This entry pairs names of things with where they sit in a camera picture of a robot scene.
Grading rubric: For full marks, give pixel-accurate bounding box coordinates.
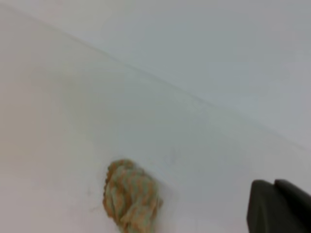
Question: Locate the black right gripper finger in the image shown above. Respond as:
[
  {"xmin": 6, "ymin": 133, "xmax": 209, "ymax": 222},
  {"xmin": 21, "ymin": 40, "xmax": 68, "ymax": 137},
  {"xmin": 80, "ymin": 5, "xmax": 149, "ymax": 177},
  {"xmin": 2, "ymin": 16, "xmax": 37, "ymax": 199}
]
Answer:
[{"xmin": 246, "ymin": 179, "xmax": 311, "ymax": 233}]

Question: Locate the coffee-stained green rag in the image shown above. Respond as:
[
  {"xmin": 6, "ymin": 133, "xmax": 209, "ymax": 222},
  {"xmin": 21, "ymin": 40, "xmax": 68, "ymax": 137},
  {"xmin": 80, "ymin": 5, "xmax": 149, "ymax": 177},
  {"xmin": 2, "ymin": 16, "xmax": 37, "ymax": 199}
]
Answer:
[{"xmin": 103, "ymin": 159, "xmax": 163, "ymax": 233}]

